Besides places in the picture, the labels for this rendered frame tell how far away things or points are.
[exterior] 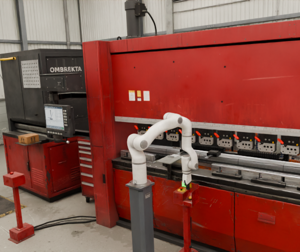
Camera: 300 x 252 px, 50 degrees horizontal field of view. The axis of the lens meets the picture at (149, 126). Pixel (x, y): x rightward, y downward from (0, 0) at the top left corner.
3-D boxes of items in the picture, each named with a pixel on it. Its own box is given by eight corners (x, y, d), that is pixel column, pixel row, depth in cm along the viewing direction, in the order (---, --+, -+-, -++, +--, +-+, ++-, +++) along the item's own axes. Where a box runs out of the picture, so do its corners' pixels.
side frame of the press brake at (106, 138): (96, 223, 416) (81, 42, 375) (136, 200, 484) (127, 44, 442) (110, 228, 402) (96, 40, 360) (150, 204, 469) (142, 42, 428)
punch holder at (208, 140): (199, 143, 330) (198, 128, 327) (202, 142, 337) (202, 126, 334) (212, 145, 322) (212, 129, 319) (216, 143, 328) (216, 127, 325)
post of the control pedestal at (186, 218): (184, 253, 322) (182, 202, 312) (186, 250, 327) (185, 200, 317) (188, 254, 319) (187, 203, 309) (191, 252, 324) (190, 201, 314)
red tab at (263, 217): (257, 220, 294) (257, 213, 293) (258, 219, 295) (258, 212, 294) (274, 224, 285) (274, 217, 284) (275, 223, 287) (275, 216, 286)
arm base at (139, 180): (140, 189, 261) (139, 167, 258) (124, 184, 274) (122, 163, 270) (155, 182, 275) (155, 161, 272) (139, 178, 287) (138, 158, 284)
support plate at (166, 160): (155, 161, 338) (155, 161, 337) (169, 155, 358) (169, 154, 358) (170, 164, 327) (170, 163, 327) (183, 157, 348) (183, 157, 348)
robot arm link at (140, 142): (132, 150, 272) (141, 154, 258) (126, 138, 268) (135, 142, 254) (176, 121, 290) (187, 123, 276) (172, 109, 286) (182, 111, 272)
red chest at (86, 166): (81, 203, 482) (76, 138, 464) (104, 192, 522) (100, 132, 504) (106, 211, 453) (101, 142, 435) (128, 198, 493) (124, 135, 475)
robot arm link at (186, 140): (200, 136, 287) (199, 168, 292) (185, 133, 298) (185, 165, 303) (194, 137, 281) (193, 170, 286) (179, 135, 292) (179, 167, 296)
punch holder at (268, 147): (257, 150, 295) (257, 133, 292) (260, 148, 302) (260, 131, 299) (274, 152, 287) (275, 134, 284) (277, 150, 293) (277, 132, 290)
